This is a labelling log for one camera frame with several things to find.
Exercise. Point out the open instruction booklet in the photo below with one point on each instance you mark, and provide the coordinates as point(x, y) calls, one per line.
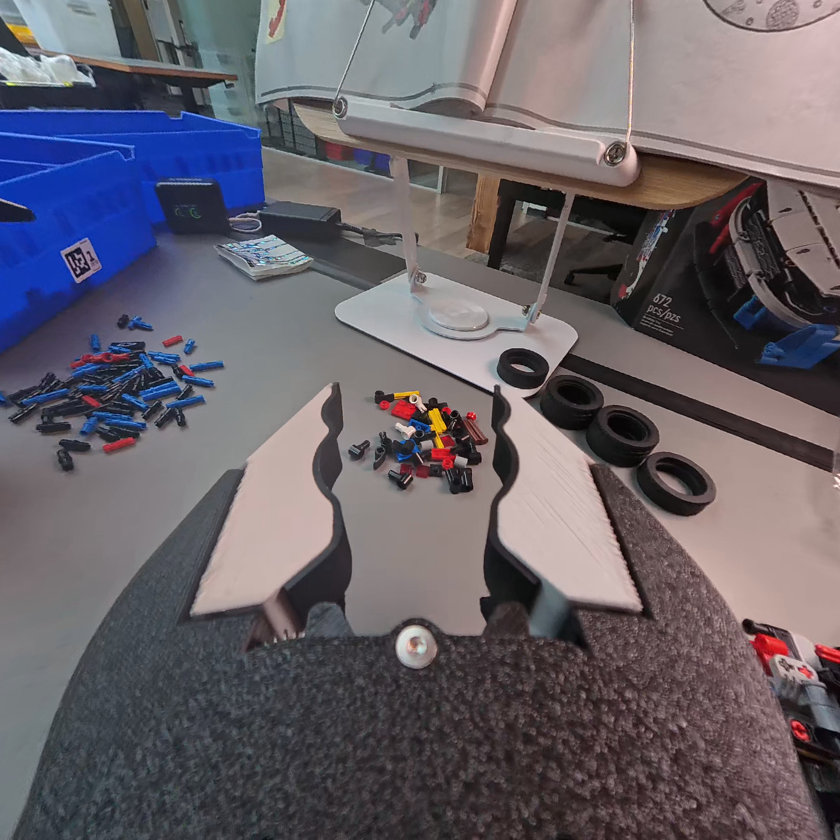
point(656, 79)

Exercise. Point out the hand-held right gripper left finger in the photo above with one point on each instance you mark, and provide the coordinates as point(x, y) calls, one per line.
point(262, 518)

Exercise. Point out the white book stand wooden board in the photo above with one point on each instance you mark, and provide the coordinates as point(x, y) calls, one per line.
point(407, 328)

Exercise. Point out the pile of blue black pins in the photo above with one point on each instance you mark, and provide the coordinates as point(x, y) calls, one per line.
point(118, 394)

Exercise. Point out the black table frame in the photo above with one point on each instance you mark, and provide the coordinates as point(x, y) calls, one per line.
point(525, 193)

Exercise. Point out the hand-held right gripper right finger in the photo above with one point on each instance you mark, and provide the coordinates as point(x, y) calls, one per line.
point(564, 518)

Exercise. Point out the wooden side table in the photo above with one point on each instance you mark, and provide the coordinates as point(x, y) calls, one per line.
point(144, 69)

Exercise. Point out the black power adapter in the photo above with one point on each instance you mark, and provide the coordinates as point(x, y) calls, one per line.
point(298, 215)

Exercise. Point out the partly built toy car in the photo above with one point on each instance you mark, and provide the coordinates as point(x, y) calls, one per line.
point(794, 676)

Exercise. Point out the black rubber toy tire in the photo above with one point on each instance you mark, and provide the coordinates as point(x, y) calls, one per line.
point(509, 371)
point(552, 403)
point(600, 439)
point(649, 489)

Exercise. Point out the blue plastic bin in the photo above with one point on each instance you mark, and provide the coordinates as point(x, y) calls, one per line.
point(197, 144)

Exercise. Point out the black toy car box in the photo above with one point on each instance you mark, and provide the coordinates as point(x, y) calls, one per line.
point(682, 262)

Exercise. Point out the pile of mixed small bricks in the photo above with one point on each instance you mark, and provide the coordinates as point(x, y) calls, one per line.
point(426, 434)

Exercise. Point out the black power bank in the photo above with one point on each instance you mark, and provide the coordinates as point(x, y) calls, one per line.
point(190, 205)

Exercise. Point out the blue plastic bin tagged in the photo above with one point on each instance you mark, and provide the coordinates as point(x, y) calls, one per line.
point(65, 216)

